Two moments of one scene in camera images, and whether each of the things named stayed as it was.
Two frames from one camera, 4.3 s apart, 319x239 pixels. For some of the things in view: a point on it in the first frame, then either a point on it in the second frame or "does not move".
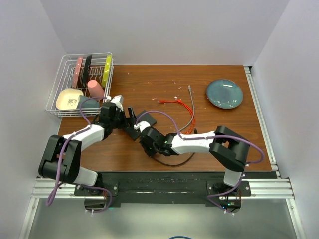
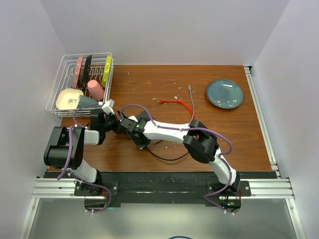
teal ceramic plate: (225, 94) does not move
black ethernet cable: (177, 164) -> (165, 159)
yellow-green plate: (106, 72) does not move
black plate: (86, 70) does not move
